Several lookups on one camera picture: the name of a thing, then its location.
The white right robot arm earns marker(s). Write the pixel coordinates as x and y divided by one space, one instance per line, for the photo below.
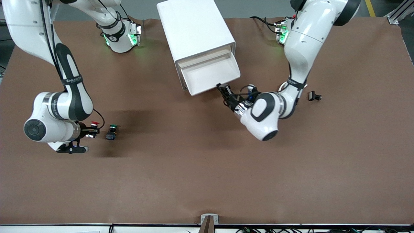
72 97

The black square switch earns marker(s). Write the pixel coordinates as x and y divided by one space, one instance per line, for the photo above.
312 95

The white semicircular clamp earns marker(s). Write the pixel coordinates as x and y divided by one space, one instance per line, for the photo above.
280 87

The brown table mat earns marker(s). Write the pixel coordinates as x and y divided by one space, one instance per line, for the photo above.
207 161

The white plastic drawer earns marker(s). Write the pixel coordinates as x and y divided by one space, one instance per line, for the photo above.
203 58
210 72

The red push button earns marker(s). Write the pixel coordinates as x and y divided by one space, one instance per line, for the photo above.
94 124

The green push button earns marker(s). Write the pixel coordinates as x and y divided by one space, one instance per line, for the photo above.
111 136

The metal bracket with post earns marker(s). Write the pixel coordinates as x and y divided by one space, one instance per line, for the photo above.
204 220

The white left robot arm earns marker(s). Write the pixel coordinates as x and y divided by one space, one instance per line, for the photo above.
304 38

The white drawer cabinet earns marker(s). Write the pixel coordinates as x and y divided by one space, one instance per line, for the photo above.
194 26

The aluminium frame profile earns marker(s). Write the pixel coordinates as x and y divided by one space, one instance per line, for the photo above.
393 20

